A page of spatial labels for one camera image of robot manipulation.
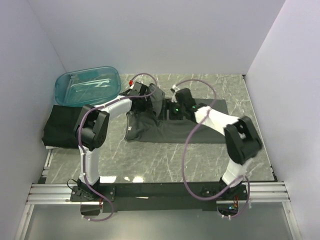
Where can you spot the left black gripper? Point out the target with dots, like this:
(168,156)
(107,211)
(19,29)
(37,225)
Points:
(147,105)

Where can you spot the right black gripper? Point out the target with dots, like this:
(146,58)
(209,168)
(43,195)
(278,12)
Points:
(168,105)

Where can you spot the grey t-shirt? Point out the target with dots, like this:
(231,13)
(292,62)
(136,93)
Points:
(155,126)

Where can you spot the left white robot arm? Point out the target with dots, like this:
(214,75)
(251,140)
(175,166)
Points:
(92,126)

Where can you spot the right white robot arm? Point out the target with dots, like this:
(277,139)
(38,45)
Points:
(241,138)

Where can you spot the teal plastic bin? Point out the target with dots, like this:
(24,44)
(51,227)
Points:
(91,86)

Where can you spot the folded black t-shirt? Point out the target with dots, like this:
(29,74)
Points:
(59,129)

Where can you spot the black base beam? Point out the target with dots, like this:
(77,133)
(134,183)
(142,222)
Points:
(117,197)

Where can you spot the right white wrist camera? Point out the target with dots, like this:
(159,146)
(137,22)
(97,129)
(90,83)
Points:
(174,89)

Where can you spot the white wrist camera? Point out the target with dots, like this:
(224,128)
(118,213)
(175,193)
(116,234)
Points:
(174,89)
(131,83)

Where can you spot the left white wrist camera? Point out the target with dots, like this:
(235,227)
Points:
(131,83)

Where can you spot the aluminium frame rail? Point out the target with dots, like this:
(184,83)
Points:
(260,192)

